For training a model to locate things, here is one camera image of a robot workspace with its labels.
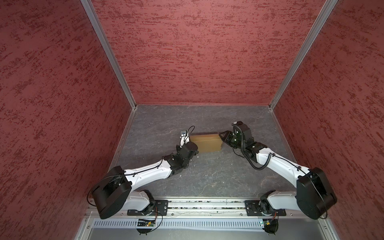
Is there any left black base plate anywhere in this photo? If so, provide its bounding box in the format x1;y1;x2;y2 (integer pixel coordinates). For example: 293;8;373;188
127;200;169;217

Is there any aluminium corner post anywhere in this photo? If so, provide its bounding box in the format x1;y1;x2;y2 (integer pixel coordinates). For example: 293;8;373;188
269;0;338;112
81;0;137;111

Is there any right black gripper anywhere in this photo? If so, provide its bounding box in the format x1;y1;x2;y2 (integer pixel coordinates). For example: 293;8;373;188
218;130;245;150

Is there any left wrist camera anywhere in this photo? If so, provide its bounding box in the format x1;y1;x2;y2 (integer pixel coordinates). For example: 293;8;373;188
180;130;190;147

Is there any brown cardboard box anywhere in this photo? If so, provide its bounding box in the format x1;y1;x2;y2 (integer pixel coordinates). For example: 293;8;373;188
190;134;223;153

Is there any aluminium front rail frame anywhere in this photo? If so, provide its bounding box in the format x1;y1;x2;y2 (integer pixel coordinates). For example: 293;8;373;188
73;197;341;240

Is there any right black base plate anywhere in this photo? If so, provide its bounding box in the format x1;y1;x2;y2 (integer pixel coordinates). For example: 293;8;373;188
244;200;287;217

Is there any left aluminium corner post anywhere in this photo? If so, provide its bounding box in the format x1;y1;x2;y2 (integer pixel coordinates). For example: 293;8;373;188
81;0;137;111

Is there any right controller board with wires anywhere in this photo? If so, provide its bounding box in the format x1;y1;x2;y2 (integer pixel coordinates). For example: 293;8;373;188
263;212;279;235

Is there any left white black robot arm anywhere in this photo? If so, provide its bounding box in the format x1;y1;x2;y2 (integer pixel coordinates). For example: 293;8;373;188
88;142;199;220

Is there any left controller board with wires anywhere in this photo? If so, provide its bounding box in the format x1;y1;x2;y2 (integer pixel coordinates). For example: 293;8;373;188
136;211;164;235

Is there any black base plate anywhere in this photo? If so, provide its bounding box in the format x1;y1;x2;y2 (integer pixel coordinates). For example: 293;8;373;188
244;200;287;217
127;200;169;217

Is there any white slotted cable duct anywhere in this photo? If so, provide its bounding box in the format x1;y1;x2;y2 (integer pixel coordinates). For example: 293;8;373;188
92;219;264;231

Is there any right aluminium corner post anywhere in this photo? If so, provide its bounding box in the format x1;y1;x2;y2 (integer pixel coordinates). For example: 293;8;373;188
269;0;338;112

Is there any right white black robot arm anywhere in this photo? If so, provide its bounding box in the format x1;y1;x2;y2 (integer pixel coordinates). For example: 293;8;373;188
219;121;338;220

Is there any controller board with wires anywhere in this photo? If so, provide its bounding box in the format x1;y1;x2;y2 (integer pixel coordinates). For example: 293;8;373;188
263;212;279;235
136;211;164;235

